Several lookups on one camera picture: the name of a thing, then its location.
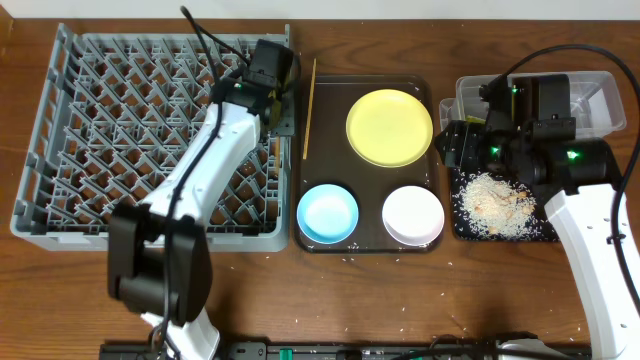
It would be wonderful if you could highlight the dark brown serving tray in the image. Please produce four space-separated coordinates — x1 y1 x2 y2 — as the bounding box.
293 74 441 255

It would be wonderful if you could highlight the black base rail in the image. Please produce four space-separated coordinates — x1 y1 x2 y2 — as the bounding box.
98 334 594 360

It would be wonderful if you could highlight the black cable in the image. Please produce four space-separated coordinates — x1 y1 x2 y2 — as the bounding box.
492 42 640 311
149 5 251 360

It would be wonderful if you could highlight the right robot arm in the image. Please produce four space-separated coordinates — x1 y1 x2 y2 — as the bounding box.
435 71 639 359

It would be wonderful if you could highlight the clear plastic bin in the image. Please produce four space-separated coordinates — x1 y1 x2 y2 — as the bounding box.
439 71 627 139

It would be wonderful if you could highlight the grey plastic dishwasher rack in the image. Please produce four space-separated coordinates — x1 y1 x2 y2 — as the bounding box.
9 23 294 253

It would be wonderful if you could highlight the yellow plate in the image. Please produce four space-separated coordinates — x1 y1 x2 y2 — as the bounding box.
345 89 434 168

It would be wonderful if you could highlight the black rectangular tray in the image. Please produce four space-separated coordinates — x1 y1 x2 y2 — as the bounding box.
450 169 558 242

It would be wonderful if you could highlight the pile of rice scraps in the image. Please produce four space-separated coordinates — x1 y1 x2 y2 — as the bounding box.
458 173 536 240

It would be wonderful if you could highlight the light blue bowl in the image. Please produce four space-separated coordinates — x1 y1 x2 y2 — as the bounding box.
296 184 359 245

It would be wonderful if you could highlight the left black cable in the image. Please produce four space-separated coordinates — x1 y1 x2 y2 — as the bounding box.
149 5 251 360

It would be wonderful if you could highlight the white bowl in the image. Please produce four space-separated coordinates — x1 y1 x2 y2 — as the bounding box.
381 186 445 247

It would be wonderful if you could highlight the right black cable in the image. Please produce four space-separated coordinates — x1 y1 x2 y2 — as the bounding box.
492 42 640 311

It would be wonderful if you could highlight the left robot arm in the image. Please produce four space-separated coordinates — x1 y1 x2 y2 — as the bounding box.
100 39 300 359

